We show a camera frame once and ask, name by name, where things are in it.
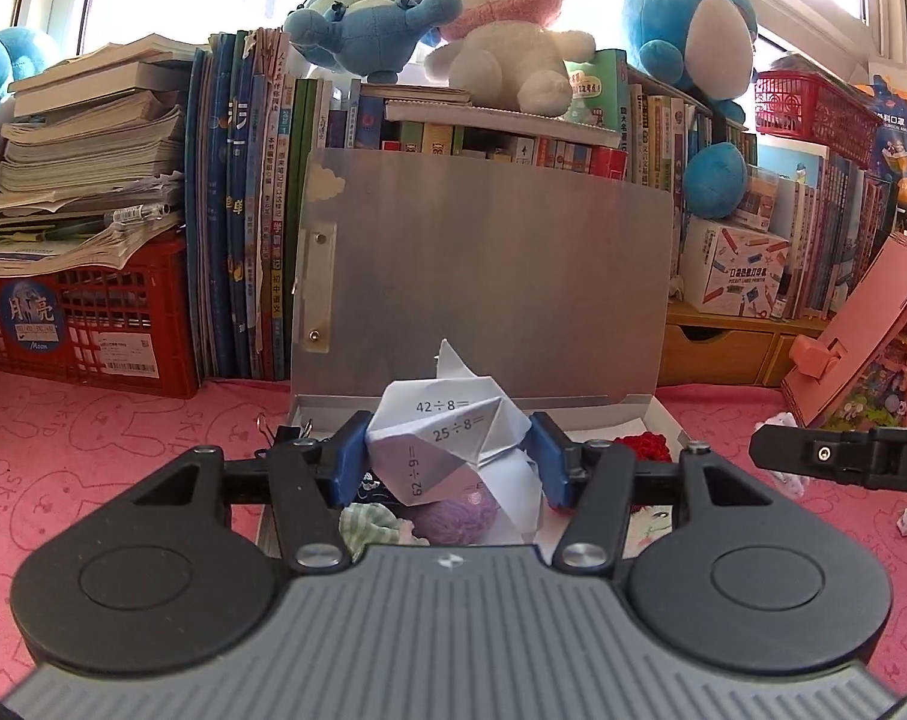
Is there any pink rabbit print mat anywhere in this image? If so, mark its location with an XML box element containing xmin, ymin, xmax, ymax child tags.
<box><xmin>0</xmin><ymin>364</ymin><xmax>907</xmax><ymax>698</ymax></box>

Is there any purple fuzzy toy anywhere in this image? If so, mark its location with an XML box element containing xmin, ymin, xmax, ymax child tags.
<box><xmin>408</xmin><ymin>491</ymin><xmax>503</xmax><ymax>547</ymax></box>

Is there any red plastic crate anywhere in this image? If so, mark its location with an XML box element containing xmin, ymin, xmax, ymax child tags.
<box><xmin>0</xmin><ymin>229</ymin><xmax>203</xmax><ymax>400</ymax></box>

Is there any grey cardboard file box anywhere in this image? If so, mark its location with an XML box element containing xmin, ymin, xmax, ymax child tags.
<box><xmin>258</xmin><ymin>146</ymin><xmax>687</xmax><ymax>563</ymax></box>

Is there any white printed carton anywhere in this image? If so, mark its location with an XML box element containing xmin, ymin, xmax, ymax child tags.
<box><xmin>678</xmin><ymin>214</ymin><xmax>792</xmax><ymax>318</ymax></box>

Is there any blue printed box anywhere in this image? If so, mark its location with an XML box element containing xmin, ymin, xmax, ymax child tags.
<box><xmin>854</xmin><ymin>75</ymin><xmax>907</xmax><ymax>241</ymax></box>

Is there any black binder clip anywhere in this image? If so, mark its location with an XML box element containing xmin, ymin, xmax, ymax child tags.
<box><xmin>254</xmin><ymin>412</ymin><xmax>315</xmax><ymax>458</ymax></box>

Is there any blue elephant plush toy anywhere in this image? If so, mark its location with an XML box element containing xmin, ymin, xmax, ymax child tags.
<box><xmin>283</xmin><ymin>0</ymin><xmax>463</xmax><ymax>83</ymax></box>

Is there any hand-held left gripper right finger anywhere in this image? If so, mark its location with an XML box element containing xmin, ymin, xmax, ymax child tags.
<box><xmin>528</xmin><ymin>411</ymin><xmax>788</xmax><ymax>571</ymax></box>

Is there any wooden drawer organizer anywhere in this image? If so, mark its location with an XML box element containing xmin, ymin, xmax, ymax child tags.
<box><xmin>659</xmin><ymin>300</ymin><xmax>833</xmax><ymax>391</ymax></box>

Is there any red knitted hat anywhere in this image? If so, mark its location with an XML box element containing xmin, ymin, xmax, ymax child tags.
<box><xmin>614</xmin><ymin>431</ymin><xmax>672</xmax><ymax>515</ymax></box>

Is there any red plastic basket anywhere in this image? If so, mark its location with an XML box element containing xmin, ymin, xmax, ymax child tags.
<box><xmin>753</xmin><ymin>69</ymin><xmax>885</xmax><ymax>170</ymax></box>

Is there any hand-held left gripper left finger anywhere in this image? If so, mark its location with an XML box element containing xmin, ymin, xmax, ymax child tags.
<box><xmin>127</xmin><ymin>409</ymin><xmax>375</xmax><ymax>571</ymax></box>

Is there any row of shelved books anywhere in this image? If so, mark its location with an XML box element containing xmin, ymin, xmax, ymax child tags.
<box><xmin>565</xmin><ymin>49</ymin><xmax>905</xmax><ymax>320</ymax></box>

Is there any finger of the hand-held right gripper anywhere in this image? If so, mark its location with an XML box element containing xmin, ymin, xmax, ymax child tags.
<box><xmin>749</xmin><ymin>425</ymin><xmax>876</xmax><ymax>487</ymax></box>

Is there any white worksheet paper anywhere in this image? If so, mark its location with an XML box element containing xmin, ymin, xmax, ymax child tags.
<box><xmin>367</xmin><ymin>337</ymin><xmax>548</xmax><ymax>545</ymax></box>

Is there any green striped cloth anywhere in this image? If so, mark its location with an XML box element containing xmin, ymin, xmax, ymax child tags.
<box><xmin>338</xmin><ymin>502</ymin><xmax>428</xmax><ymax>563</ymax></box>

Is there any stack of flat books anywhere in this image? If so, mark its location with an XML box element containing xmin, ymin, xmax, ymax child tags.
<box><xmin>355</xmin><ymin>82</ymin><xmax>627</xmax><ymax>173</ymax></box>

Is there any large blue plush toy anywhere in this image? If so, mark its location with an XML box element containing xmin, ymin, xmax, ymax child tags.
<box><xmin>622</xmin><ymin>0</ymin><xmax>758</xmax><ymax>220</ymax></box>

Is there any row of tall blue books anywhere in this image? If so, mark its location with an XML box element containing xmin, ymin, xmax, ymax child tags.
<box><xmin>185</xmin><ymin>26</ymin><xmax>364</xmax><ymax>383</ymax></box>

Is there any pink triangular toy house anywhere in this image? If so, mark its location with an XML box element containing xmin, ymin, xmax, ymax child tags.
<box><xmin>779</xmin><ymin>231</ymin><xmax>907</xmax><ymax>432</ymax></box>

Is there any stack of paperback books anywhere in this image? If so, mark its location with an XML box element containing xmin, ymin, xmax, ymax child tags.
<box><xmin>0</xmin><ymin>34</ymin><xmax>199</xmax><ymax>278</ymax></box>

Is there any cream pink plush toy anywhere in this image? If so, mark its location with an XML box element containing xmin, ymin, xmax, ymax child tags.
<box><xmin>421</xmin><ymin>0</ymin><xmax>598</xmax><ymax>115</ymax></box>

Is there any white fuzzy paper bundle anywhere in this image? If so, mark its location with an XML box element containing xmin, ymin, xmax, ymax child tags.
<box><xmin>757</xmin><ymin>411</ymin><xmax>807</xmax><ymax>497</ymax></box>

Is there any blue white plush toy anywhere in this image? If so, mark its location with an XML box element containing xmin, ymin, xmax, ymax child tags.
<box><xmin>0</xmin><ymin>21</ymin><xmax>60</xmax><ymax>158</ymax></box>

